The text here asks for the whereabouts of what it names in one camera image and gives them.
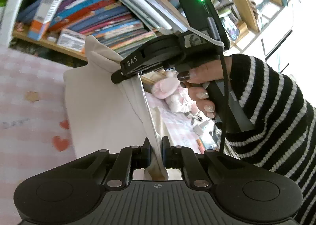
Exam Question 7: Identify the pink checkered bed sheet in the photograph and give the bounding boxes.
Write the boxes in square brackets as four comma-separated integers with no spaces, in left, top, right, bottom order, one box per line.
[0,46,218,225]

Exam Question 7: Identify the upright white orange box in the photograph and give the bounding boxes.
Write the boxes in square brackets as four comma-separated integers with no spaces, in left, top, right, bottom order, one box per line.
[27,0,63,41]

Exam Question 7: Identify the row of colourful books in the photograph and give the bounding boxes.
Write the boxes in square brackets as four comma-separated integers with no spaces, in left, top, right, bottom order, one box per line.
[13,0,161,60]

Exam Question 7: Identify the cream white garment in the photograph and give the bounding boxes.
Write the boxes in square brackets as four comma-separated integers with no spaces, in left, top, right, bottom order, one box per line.
[64,36,169,180]

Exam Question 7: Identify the right hand painted nails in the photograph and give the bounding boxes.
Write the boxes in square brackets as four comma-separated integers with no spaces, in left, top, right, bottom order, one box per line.
[177,59,223,119]

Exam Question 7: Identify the pink plush toy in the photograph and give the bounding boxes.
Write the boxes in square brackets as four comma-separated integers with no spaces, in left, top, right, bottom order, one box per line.
[151,71,199,115]

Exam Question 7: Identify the white wooden bookshelf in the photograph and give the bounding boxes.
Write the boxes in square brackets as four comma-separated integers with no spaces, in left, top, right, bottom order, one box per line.
[0,0,304,87]

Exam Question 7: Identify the flat white orange box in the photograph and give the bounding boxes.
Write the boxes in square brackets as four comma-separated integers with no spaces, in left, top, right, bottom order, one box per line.
[57,28,86,53]

